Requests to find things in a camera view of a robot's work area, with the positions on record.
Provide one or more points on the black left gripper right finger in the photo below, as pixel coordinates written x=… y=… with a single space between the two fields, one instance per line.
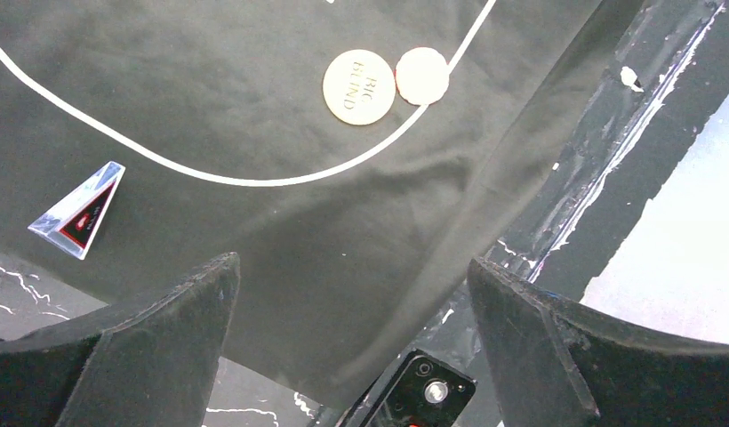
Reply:
x=556 y=362

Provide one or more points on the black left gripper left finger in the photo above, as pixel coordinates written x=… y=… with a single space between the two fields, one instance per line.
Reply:
x=149 y=360

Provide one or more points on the white chip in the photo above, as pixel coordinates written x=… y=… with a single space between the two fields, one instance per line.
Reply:
x=422 y=76

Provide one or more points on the yellow big blind button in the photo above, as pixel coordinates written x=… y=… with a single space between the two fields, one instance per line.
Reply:
x=359 y=87

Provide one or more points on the clear plastic card wedge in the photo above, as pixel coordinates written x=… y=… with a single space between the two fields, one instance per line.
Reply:
x=73 y=222

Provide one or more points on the black poker table mat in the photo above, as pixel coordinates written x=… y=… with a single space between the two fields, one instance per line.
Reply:
x=337 y=275

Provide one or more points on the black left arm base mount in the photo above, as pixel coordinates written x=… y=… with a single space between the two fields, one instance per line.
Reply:
x=424 y=391

